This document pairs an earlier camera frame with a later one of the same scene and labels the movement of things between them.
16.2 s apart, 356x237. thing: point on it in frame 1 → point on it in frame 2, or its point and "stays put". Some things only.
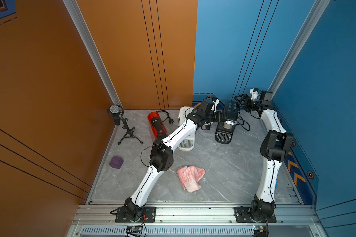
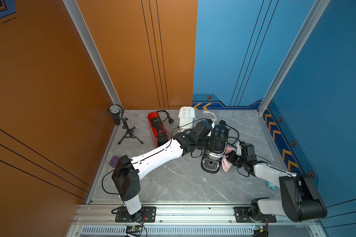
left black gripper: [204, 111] → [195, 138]
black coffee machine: [231, 113] → [210, 162]
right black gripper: [244, 96] → [230, 156]
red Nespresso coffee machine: [158, 129] stays put
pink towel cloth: [189, 177] → [226, 163]
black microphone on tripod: [116, 111] stays put
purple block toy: [116, 162] stays put
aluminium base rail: [195, 215] stays put
